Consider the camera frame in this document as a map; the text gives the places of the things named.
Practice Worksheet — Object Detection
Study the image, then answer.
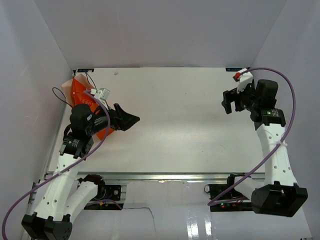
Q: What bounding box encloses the red chips bag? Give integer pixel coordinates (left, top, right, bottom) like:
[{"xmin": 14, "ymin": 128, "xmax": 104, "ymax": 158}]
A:
[{"xmin": 70, "ymin": 77, "xmax": 99, "ymax": 112}]

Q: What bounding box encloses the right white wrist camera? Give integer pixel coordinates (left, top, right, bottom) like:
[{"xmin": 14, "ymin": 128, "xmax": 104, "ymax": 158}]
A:
[{"xmin": 233, "ymin": 68, "xmax": 253, "ymax": 94}]

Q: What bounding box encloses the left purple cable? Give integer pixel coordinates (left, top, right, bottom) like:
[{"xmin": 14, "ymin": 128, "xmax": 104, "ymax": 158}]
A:
[{"xmin": 1, "ymin": 90, "xmax": 111, "ymax": 238}]

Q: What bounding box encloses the black label top left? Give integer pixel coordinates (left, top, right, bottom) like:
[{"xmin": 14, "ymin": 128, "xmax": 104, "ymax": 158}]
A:
[{"xmin": 76, "ymin": 68, "xmax": 95, "ymax": 73}]

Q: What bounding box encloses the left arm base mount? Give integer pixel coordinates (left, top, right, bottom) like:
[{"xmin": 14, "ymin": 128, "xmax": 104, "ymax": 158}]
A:
[{"xmin": 84, "ymin": 185, "xmax": 124, "ymax": 211}]

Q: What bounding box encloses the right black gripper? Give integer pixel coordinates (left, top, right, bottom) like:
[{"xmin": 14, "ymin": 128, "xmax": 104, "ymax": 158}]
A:
[{"xmin": 222, "ymin": 80, "xmax": 260, "ymax": 115}]

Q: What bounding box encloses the aluminium front rail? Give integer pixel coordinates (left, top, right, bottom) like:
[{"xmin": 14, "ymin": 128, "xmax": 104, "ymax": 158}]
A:
[{"xmin": 43, "ymin": 171, "xmax": 266, "ymax": 182}]

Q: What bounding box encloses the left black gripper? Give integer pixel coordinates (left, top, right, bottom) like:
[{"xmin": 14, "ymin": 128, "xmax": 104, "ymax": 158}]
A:
[{"xmin": 86, "ymin": 101, "xmax": 140, "ymax": 136}]

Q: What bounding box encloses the blue table label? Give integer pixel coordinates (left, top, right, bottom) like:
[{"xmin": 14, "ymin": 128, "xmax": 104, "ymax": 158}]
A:
[{"xmin": 225, "ymin": 67, "xmax": 242, "ymax": 72}]

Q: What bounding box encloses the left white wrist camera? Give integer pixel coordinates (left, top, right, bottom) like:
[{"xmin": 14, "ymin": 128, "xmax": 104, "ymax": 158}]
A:
[{"xmin": 87, "ymin": 88, "xmax": 110, "ymax": 109}]

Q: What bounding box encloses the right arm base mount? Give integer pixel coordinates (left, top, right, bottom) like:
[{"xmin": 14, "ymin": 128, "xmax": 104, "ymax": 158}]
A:
[{"xmin": 203, "ymin": 184, "xmax": 253, "ymax": 213}]

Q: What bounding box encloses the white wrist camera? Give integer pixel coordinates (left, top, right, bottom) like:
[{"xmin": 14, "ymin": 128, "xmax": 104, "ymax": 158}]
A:
[
  {"xmin": 233, "ymin": 68, "xmax": 253, "ymax": 94},
  {"xmin": 87, "ymin": 88, "xmax": 110, "ymax": 109}
]

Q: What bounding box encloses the purple cable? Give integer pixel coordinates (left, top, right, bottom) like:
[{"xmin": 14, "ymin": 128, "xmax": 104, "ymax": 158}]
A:
[
  {"xmin": 207, "ymin": 66, "xmax": 297, "ymax": 207},
  {"xmin": 1, "ymin": 90, "xmax": 111, "ymax": 238}
]

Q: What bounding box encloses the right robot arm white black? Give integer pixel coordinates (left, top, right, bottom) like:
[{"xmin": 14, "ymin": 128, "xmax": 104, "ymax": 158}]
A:
[{"xmin": 221, "ymin": 79, "xmax": 308, "ymax": 217}]

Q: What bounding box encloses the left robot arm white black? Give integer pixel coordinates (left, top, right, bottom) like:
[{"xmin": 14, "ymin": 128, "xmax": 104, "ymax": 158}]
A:
[{"xmin": 21, "ymin": 103, "xmax": 140, "ymax": 240}]

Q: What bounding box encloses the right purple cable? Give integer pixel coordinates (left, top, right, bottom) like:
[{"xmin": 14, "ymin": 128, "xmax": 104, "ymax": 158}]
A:
[{"xmin": 207, "ymin": 66, "xmax": 297, "ymax": 207}]

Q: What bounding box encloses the orange paper bag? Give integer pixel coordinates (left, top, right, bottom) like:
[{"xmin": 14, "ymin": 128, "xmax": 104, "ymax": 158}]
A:
[{"xmin": 61, "ymin": 73, "xmax": 116, "ymax": 141}]

